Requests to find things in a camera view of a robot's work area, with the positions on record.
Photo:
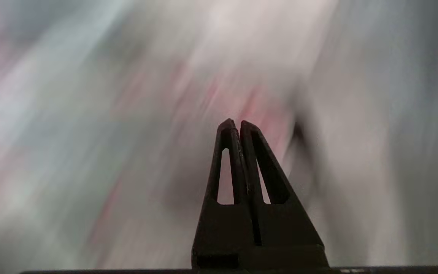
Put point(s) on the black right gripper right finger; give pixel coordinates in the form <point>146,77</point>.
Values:
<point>287,232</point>

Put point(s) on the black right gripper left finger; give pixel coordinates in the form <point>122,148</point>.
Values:
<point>222,228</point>

